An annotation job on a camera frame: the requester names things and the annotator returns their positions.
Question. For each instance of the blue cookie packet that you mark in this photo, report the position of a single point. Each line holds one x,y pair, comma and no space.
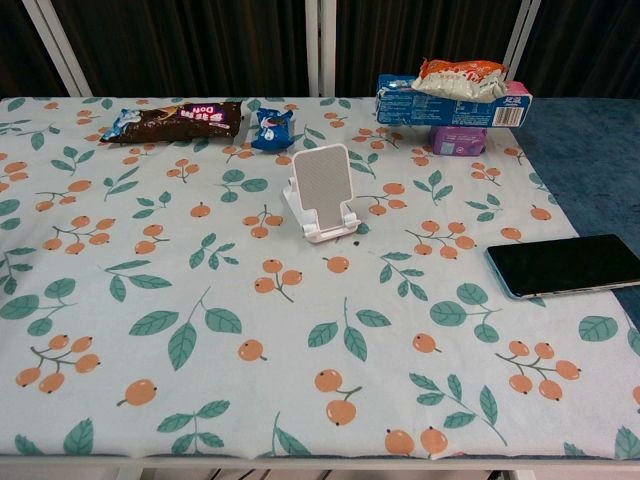
272,130

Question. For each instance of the white upright frame post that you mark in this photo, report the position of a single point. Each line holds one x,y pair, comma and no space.
320,45

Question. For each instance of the black smartphone with blue frame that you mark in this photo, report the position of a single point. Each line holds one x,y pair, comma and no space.
560,265

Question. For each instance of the orange and white snack bag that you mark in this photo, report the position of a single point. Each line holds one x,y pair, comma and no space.
460,77

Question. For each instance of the floral orange fruit tablecloth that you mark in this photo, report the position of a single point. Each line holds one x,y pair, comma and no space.
200,280

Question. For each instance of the white folding phone stand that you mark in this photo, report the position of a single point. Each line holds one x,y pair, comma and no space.
322,187

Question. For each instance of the dark blue table mat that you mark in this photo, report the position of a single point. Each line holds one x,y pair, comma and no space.
585,165

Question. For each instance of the white slanted frame post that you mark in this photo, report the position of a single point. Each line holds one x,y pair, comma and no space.
57,45
522,35

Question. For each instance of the black pleated curtain panel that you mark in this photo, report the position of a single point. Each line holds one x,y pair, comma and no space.
590,45
20,55
190,45
400,35

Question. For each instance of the brown chocolate snack bag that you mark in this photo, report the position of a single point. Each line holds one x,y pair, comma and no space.
175,120

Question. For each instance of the purple packet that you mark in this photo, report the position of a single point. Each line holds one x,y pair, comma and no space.
457,141

